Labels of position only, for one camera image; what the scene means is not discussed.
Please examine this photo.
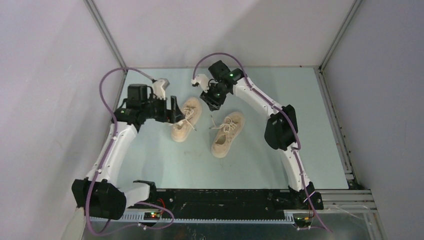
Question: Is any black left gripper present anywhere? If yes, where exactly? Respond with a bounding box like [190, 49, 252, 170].
[141, 93, 185, 124]

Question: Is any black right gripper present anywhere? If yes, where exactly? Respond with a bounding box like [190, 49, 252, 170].
[200, 82, 229, 112]

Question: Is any beige sneaker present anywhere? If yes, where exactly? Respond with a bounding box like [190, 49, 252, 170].
[210, 111, 245, 159]
[169, 97, 202, 143]

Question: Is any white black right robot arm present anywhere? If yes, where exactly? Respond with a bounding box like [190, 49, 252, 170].
[191, 60, 316, 209]

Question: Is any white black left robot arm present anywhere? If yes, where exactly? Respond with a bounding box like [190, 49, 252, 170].
[71, 79, 185, 220]

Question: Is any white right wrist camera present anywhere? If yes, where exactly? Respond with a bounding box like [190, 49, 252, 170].
[191, 73, 210, 93]

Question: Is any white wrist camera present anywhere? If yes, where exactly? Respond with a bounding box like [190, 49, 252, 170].
[151, 78, 170, 100]
[191, 73, 210, 93]

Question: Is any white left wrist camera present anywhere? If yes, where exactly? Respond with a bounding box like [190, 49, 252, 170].
[151, 78, 170, 100]

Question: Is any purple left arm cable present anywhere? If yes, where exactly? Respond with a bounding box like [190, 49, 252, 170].
[84, 67, 175, 240]

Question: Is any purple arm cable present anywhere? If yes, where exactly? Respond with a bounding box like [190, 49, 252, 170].
[84, 67, 175, 240]
[192, 52, 334, 233]

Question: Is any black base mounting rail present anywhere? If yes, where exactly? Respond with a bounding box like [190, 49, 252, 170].
[127, 188, 324, 220]

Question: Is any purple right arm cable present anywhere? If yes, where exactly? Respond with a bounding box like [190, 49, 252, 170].
[192, 52, 334, 233]

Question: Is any aluminium frame rail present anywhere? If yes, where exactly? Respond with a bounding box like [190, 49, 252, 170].
[89, 188, 376, 227]

